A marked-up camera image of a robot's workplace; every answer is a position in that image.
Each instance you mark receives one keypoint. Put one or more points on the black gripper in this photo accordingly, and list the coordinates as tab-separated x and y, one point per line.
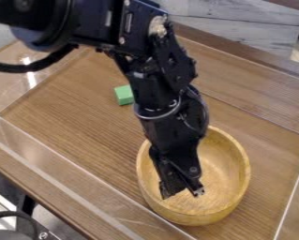
175	130

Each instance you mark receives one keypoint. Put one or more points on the brown wooden bowl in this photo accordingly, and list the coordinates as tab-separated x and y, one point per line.
226	180

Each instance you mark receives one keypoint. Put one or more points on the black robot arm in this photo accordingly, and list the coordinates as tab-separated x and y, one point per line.
131	30

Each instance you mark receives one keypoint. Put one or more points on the green rectangular block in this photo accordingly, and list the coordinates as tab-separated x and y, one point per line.
123	94

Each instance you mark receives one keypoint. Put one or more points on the clear acrylic tray wall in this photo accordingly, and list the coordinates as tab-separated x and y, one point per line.
93	208

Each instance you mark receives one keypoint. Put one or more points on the black metal table frame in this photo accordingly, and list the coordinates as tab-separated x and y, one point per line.
27	225

